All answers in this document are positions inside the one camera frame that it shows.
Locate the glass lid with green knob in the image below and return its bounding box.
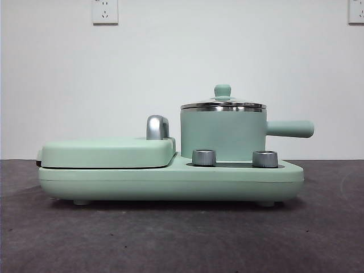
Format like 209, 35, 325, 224
180, 84, 264, 110

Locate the silver control knob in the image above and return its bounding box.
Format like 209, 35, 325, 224
192, 148, 217, 166
252, 150, 279, 168

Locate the mint green breakfast machine base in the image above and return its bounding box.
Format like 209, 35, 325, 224
38, 152, 305, 206

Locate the black control panel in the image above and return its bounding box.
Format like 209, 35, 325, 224
185, 162, 286, 169

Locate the mint green griddle cover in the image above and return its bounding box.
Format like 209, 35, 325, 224
36, 135, 177, 169

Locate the silver griddle cover handle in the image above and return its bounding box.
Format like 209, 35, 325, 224
146, 114, 171, 140

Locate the mint green pot with handle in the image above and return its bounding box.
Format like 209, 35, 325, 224
180, 105, 315, 162

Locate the white wall socket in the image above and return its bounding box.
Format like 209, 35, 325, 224
348, 0, 364, 24
91, 0, 119, 25

